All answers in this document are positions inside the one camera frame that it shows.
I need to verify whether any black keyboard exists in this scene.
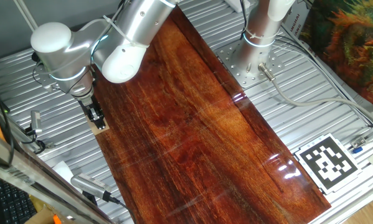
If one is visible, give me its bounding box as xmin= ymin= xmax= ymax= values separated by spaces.
xmin=0 ymin=179 xmax=38 ymax=224

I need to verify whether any thick grey base cable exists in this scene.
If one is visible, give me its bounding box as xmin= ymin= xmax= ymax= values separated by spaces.
xmin=257 ymin=62 xmax=373 ymax=125

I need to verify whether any glossy reddish wooden board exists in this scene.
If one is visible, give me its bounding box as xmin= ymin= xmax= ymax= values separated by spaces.
xmin=89 ymin=6 xmax=332 ymax=224

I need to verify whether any small metal clamp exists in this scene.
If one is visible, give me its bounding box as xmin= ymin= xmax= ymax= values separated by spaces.
xmin=350 ymin=136 xmax=367 ymax=149

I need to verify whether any thin white pole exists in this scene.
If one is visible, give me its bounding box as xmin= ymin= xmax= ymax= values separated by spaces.
xmin=13 ymin=0 xmax=39 ymax=32

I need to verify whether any small silver camera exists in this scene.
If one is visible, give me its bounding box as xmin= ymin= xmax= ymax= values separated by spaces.
xmin=29 ymin=110 xmax=44 ymax=135

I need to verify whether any black camera stand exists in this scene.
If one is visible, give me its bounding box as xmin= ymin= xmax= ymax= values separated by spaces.
xmin=82 ymin=190 xmax=98 ymax=207

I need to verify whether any aluminium frame beam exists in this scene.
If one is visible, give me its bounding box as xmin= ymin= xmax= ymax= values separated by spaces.
xmin=0 ymin=126 xmax=114 ymax=224

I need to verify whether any thin light grey cable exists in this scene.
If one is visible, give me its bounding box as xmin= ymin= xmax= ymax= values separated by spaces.
xmin=69 ymin=6 xmax=126 ymax=35

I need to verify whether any brown cardboard box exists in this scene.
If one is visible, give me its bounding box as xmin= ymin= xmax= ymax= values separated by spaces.
xmin=23 ymin=207 xmax=68 ymax=224

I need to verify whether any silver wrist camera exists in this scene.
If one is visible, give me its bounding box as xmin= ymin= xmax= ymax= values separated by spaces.
xmin=33 ymin=63 xmax=55 ymax=91

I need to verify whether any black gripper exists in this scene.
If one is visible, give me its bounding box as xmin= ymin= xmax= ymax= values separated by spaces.
xmin=78 ymin=95 xmax=108 ymax=130

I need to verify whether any black and white marker board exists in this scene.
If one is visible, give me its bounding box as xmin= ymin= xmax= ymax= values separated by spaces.
xmin=293 ymin=133 xmax=363 ymax=196

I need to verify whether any thick black cable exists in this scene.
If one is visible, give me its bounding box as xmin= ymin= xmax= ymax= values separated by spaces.
xmin=0 ymin=73 xmax=16 ymax=170

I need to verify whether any black metal clamp tool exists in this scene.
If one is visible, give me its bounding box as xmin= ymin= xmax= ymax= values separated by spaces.
xmin=19 ymin=126 xmax=47 ymax=155

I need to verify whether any silver vented camera device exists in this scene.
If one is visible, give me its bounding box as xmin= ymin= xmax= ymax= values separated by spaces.
xmin=70 ymin=172 xmax=113 ymax=202

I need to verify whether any perforated silver base plate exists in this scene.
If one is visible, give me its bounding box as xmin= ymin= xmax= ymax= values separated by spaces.
xmin=215 ymin=40 xmax=285 ymax=88

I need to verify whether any black usb cable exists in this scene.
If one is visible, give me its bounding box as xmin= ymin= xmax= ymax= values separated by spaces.
xmin=106 ymin=194 xmax=138 ymax=224

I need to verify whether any colourful printed cloth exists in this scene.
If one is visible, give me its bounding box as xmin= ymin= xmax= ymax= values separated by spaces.
xmin=298 ymin=0 xmax=373 ymax=110

